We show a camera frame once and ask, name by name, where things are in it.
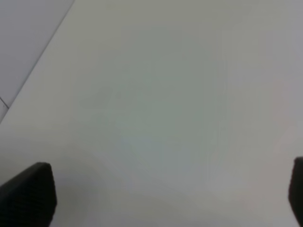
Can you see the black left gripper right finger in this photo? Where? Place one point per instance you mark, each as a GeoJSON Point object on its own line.
{"type": "Point", "coordinates": [295, 192]}

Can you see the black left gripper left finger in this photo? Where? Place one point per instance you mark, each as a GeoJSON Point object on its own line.
{"type": "Point", "coordinates": [29, 199]}

